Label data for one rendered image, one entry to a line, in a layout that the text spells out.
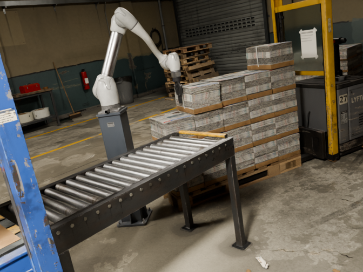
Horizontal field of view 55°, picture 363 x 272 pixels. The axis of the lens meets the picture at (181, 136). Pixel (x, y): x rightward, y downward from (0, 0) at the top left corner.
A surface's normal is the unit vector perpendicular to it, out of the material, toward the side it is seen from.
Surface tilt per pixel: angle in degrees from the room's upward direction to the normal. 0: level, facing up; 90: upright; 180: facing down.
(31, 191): 90
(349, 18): 90
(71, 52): 90
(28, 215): 90
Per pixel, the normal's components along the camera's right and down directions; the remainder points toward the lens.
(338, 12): -0.68, 0.29
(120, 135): -0.14, 0.28
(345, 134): 0.43, 0.17
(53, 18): 0.72, 0.07
